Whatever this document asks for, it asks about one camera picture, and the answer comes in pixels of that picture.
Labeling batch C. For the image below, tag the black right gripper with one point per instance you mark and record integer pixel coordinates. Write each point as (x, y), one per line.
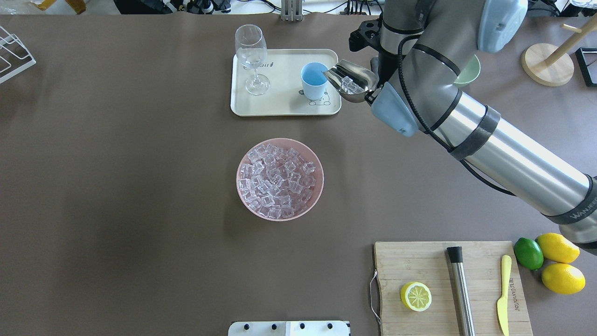
(383, 70)

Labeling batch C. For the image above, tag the metal ice scoop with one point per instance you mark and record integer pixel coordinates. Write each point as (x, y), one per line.
(354, 83)

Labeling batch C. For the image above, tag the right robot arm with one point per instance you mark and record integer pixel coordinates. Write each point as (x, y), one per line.
(432, 42)

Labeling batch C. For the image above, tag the blue cup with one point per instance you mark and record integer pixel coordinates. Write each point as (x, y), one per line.
(313, 80)

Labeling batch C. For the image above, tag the clear ice cubes pile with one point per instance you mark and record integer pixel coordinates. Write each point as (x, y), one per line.
(277, 182)

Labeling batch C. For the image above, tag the wooden cup stand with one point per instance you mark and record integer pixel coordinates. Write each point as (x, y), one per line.
(551, 65)

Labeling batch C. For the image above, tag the green bowl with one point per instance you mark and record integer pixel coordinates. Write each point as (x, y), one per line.
(469, 74)

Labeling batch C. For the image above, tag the cream serving tray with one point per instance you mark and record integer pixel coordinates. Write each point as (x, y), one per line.
(285, 96)

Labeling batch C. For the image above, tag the clear wine glass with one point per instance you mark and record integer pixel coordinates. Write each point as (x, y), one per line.
(251, 52)

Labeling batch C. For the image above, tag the pink bowl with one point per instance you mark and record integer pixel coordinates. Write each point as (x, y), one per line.
(280, 179)

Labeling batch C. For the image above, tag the black glass rack tray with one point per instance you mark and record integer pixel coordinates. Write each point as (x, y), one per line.
(586, 57)

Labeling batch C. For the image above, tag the bamboo cutting board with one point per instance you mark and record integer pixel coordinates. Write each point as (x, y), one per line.
(399, 263)

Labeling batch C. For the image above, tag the half lemon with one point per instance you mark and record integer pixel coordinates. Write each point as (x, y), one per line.
(416, 296)

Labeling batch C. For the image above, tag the green lime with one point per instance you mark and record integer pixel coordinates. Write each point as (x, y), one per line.
(528, 254)

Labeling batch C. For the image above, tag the yellow lemon upper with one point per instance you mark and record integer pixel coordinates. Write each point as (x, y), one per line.
(557, 248)

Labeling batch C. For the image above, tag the yellow lemon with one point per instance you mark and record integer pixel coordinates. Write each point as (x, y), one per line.
(563, 278)
(557, 248)

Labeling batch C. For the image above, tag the steel muddler black tip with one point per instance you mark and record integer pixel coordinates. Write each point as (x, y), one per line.
(464, 303)

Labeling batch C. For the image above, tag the yellow plastic knife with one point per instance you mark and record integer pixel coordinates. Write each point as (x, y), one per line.
(503, 301)

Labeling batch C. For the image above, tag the yellow lemon lower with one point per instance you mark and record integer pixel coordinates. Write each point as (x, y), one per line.
(563, 278)

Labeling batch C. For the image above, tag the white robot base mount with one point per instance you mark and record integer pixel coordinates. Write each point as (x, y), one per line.
(291, 328)

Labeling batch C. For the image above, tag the white wire dish rack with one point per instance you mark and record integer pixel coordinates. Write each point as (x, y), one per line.
(14, 55)

